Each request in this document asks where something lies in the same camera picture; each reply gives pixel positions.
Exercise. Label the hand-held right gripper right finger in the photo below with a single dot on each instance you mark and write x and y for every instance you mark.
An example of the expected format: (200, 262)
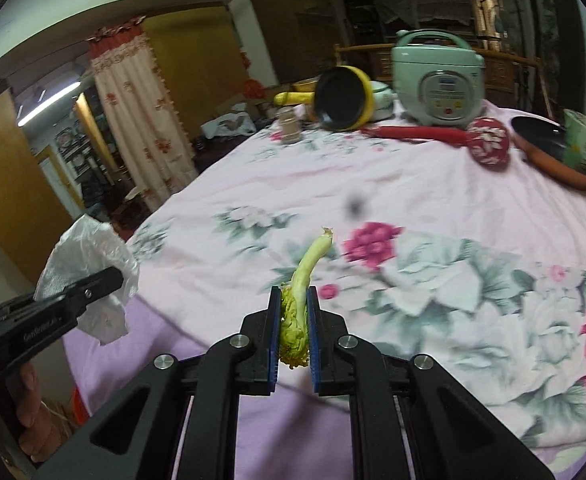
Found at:
(314, 355)

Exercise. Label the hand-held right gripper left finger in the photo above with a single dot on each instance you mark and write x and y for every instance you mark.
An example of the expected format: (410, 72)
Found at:
(273, 350)

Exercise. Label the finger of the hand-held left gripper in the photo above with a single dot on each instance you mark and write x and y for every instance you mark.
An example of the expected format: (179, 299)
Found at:
(88, 290)

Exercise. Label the plain white plastic bag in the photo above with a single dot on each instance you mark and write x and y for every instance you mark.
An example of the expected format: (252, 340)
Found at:
(88, 245)

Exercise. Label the person's left hand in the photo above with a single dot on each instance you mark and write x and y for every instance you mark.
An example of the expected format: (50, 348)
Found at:
(33, 410)

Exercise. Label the purple patterned blanket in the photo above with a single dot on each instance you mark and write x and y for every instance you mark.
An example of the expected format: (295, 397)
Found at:
(293, 425)

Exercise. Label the yellow wooden door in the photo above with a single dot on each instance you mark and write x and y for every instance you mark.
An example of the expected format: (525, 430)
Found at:
(13, 170)

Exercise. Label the pink floral blanket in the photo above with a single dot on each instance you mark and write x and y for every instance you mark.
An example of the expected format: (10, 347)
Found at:
(423, 210)

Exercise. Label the floral curtain with red trim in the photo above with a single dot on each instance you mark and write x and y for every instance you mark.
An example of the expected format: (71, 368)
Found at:
(138, 110)

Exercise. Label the fluorescent tube light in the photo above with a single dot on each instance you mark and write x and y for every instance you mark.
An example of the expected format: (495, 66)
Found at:
(48, 104)

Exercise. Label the white printed plastic bag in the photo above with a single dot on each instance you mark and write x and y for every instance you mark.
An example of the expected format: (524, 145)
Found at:
(230, 124)

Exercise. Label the yellow wooden cabinet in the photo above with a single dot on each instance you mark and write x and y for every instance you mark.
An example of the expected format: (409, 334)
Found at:
(193, 60)

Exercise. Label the yellow saucepan with black inside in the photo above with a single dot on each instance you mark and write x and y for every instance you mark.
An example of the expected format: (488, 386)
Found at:
(340, 100)

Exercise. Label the red hanging ornament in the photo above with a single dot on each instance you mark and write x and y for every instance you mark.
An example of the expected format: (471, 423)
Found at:
(254, 88)

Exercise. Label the white green ceramic pot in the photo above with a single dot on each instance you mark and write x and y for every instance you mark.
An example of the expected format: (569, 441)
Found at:
(382, 100)

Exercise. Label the red floral ladle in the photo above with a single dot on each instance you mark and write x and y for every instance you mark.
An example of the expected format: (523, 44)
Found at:
(490, 142)

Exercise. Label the pale green rice cooker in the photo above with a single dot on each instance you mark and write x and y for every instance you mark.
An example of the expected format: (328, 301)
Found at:
(438, 90)

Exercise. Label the copper frying pan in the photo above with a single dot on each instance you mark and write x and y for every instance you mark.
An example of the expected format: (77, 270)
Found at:
(538, 135)

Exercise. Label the wooden drawer chest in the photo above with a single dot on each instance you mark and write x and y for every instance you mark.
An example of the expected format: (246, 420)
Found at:
(500, 74)

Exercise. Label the dark wooden wardrobe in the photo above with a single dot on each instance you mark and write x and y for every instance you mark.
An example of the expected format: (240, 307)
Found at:
(293, 10)

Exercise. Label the dark framed scroll painting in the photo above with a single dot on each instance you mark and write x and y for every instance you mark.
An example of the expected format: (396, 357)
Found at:
(548, 25)

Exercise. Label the wooden chair frame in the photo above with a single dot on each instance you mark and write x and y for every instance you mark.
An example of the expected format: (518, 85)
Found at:
(358, 47)

